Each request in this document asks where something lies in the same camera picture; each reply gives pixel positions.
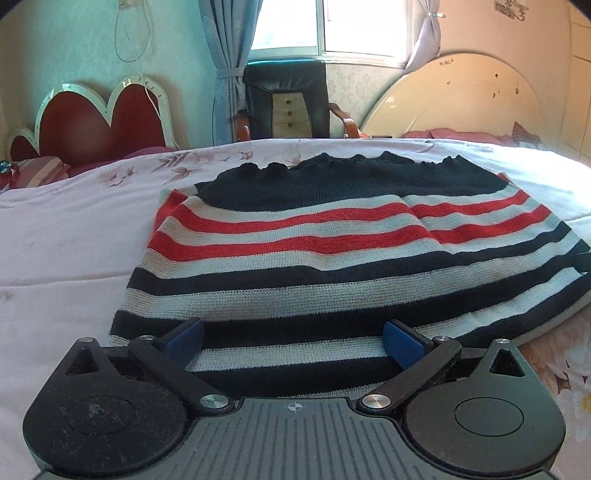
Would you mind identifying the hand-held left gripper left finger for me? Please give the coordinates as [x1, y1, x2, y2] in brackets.
[62, 318, 235, 414]

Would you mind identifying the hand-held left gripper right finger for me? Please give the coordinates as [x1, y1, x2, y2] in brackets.
[355, 319, 532, 416]

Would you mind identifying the striped knit sweater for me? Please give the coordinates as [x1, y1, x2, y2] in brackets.
[108, 151, 591, 400]

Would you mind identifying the bed with floral sheet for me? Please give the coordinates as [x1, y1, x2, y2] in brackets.
[0, 136, 591, 467]

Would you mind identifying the maroon cloth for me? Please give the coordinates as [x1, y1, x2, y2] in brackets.
[68, 147, 182, 177]

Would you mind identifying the pink pillow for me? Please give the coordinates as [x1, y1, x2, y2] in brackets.
[401, 122, 542, 148]

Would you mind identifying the striped pillow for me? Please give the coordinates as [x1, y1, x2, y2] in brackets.
[0, 156, 73, 193]

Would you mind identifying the red heart-shaped headboard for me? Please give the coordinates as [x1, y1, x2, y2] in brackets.
[7, 74, 179, 163]

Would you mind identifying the cream round headboard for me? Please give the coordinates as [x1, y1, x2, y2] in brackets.
[359, 55, 565, 151]

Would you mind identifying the black leather armchair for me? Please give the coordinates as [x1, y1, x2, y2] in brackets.
[233, 60, 359, 142]

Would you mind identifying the blue-grey curtain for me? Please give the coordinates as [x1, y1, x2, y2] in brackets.
[198, 0, 267, 145]

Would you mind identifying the cream wardrobe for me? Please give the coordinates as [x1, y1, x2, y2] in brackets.
[569, 21, 591, 160]

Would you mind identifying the pale curtain with tieback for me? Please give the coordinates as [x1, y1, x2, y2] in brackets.
[404, 0, 445, 73]

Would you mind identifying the bright window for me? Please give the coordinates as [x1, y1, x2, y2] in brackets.
[249, 0, 432, 71]

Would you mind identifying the white wall cable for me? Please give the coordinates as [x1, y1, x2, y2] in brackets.
[113, 0, 161, 118]

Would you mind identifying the wall lamp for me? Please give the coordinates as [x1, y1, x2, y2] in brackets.
[493, 0, 528, 22]

